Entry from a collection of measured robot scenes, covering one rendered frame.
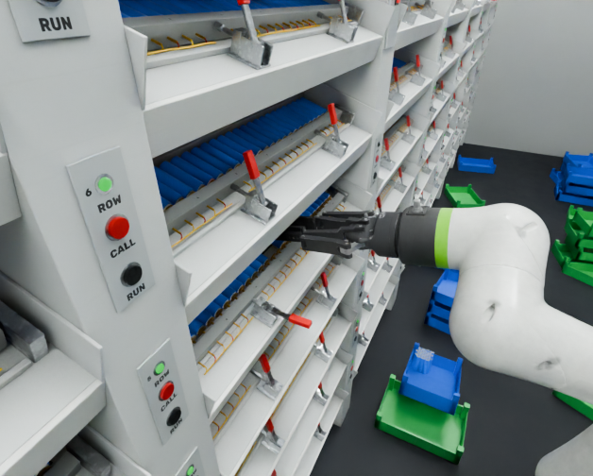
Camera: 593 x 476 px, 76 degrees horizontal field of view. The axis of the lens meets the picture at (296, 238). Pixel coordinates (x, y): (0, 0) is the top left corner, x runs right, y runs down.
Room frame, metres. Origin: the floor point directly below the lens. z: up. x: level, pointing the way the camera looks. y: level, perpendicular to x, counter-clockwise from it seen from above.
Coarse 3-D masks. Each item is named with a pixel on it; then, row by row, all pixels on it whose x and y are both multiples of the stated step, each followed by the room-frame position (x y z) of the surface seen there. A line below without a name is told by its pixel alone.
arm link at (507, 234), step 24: (456, 216) 0.47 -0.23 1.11; (480, 216) 0.46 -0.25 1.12; (504, 216) 0.44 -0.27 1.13; (528, 216) 0.43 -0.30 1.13; (456, 240) 0.44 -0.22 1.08; (480, 240) 0.42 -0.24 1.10; (504, 240) 0.41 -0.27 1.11; (528, 240) 0.40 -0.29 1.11; (456, 264) 0.44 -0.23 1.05; (480, 264) 0.39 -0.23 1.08; (504, 264) 0.38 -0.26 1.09; (528, 264) 0.38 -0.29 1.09
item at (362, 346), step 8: (392, 280) 1.45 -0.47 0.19; (384, 288) 1.40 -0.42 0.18; (392, 288) 1.41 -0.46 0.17; (384, 296) 1.35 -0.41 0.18; (384, 304) 1.29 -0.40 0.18; (376, 312) 1.24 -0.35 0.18; (368, 320) 1.19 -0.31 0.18; (376, 320) 1.20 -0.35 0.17; (368, 328) 1.15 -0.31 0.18; (368, 336) 1.10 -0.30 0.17; (360, 344) 1.06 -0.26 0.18; (360, 352) 1.02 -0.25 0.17; (360, 360) 0.99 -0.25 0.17
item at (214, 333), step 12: (336, 204) 0.77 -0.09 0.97; (288, 252) 0.58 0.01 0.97; (276, 264) 0.54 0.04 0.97; (264, 276) 0.51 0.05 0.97; (252, 288) 0.48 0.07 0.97; (264, 288) 0.50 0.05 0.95; (240, 300) 0.45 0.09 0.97; (228, 312) 0.42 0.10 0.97; (240, 312) 0.43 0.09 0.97; (216, 324) 0.40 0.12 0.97; (228, 324) 0.40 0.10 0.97; (204, 336) 0.37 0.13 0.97; (216, 336) 0.38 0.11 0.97; (204, 348) 0.35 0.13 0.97; (216, 360) 0.35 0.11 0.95
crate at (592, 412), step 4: (552, 392) 0.96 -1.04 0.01; (556, 392) 0.95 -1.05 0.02; (560, 392) 0.94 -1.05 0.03; (556, 396) 0.94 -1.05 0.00; (560, 396) 0.94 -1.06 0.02; (564, 396) 0.93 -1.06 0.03; (568, 396) 0.92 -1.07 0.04; (564, 400) 0.92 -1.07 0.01; (568, 400) 0.91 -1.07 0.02; (572, 400) 0.91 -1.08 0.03; (576, 400) 0.90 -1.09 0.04; (580, 400) 0.89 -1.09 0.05; (568, 404) 0.91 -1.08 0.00; (572, 404) 0.90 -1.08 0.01; (576, 404) 0.89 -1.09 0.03; (580, 404) 0.89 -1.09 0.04; (584, 404) 0.88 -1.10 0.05; (588, 404) 0.91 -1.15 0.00; (576, 408) 0.89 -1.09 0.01; (580, 408) 0.88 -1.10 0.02; (584, 408) 0.87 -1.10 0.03; (588, 408) 0.87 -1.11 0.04; (592, 408) 0.86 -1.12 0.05; (580, 412) 0.88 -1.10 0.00; (584, 412) 0.87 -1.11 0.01; (588, 412) 0.86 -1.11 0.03; (592, 412) 0.85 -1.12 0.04; (588, 416) 0.85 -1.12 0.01; (592, 416) 0.85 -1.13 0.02
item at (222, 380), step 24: (336, 192) 0.83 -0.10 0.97; (360, 192) 0.82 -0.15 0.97; (312, 264) 0.59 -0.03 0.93; (288, 288) 0.52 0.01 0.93; (288, 312) 0.47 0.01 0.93; (240, 336) 0.40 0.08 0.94; (264, 336) 0.41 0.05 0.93; (240, 360) 0.36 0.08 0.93; (216, 384) 0.32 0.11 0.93; (216, 408) 0.29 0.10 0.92
